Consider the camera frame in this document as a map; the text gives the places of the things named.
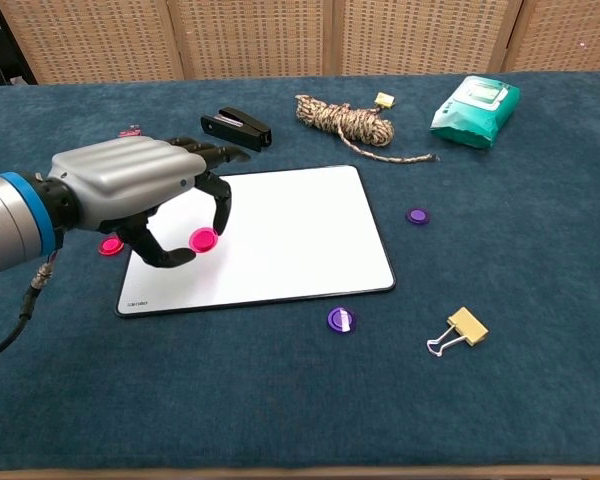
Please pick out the green wet wipes pack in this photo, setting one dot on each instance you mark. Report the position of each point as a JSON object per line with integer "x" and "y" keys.
{"x": 472, "y": 115}

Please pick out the pink binder clip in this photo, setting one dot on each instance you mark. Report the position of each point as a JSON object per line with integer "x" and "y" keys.
{"x": 129, "y": 133}

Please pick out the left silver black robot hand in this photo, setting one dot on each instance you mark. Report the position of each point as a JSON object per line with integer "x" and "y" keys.
{"x": 125, "y": 180}

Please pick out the wicker folding screen panel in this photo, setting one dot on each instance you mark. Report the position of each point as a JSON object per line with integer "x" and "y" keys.
{"x": 570, "y": 30}
{"x": 250, "y": 35}
{"x": 90, "y": 35}
{"x": 425, "y": 35}

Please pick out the purple round magnet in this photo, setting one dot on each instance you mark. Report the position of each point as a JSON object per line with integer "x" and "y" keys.
{"x": 341, "y": 320}
{"x": 418, "y": 215}

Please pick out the white magnetic board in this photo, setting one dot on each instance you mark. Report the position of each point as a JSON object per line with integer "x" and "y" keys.
{"x": 305, "y": 240}

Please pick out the pink round magnet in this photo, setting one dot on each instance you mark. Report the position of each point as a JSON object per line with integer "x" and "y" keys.
{"x": 203, "y": 240}
{"x": 110, "y": 246}

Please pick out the small yellow binder clip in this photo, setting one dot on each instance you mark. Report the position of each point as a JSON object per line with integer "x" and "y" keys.
{"x": 384, "y": 99}

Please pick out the large gold binder clip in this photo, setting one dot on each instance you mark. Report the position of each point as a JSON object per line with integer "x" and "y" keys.
{"x": 467, "y": 325}

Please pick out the black stapler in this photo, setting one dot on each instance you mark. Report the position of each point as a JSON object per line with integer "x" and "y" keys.
{"x": 235, "y": 130}

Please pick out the dark teal table cloth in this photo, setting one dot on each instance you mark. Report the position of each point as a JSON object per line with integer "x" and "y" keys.
{"x": 300, "y": 410}

